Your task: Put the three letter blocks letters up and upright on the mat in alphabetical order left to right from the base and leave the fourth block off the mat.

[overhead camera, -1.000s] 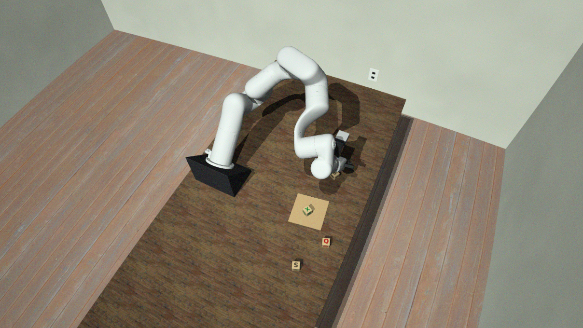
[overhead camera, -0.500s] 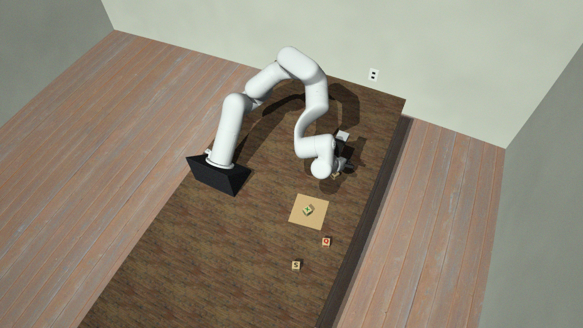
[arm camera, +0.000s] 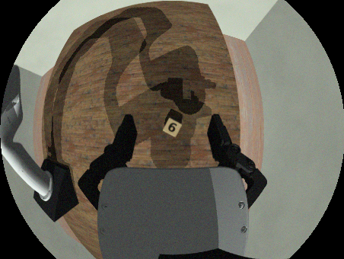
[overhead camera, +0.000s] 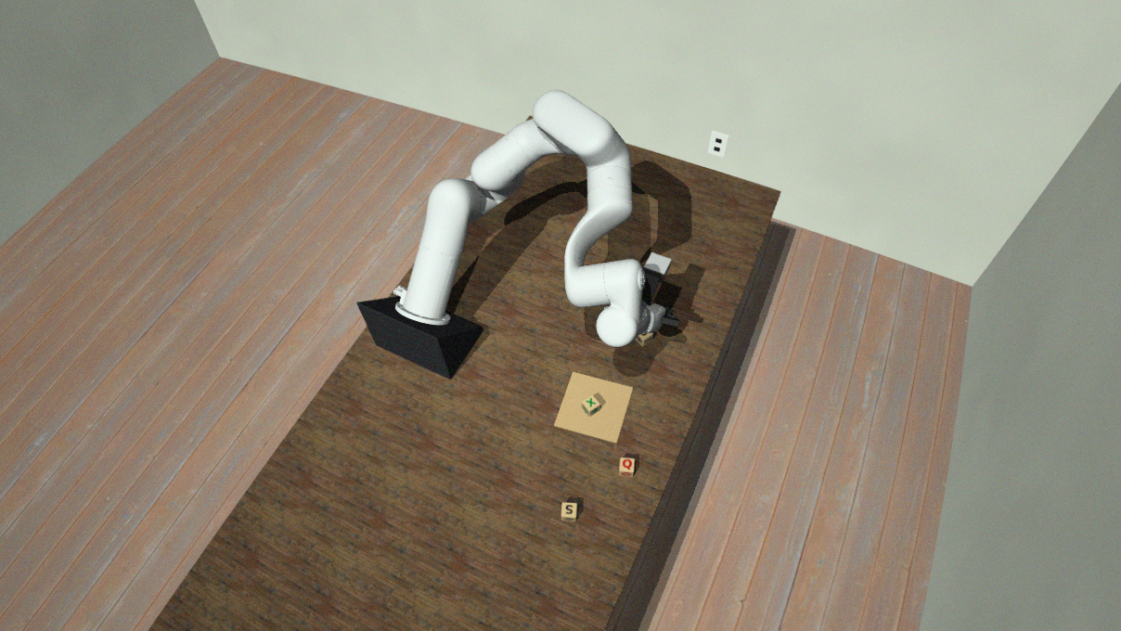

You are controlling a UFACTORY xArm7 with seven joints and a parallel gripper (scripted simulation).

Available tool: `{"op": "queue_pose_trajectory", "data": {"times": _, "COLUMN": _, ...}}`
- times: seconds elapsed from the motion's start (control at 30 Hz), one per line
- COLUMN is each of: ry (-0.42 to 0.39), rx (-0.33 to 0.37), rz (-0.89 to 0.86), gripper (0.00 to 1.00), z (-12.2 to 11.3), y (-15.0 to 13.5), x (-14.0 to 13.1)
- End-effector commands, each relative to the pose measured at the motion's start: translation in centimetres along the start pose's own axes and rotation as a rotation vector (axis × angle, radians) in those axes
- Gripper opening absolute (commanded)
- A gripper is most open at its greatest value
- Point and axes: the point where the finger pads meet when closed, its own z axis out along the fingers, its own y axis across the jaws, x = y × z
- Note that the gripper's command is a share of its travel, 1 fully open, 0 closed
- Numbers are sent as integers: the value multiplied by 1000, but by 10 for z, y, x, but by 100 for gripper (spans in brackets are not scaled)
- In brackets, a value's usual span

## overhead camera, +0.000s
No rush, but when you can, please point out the cream flat mat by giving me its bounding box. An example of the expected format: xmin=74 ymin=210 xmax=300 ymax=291
xmin=554 ymin=372 xmax=633 ymax=444

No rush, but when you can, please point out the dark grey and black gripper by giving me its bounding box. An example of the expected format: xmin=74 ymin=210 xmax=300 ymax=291
xmin=642 ymin=303 xmax=680 ymax=333

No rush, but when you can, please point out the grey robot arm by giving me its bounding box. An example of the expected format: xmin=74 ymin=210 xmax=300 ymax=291
xmin=393 ymin=90 xmax=671 ymax=347

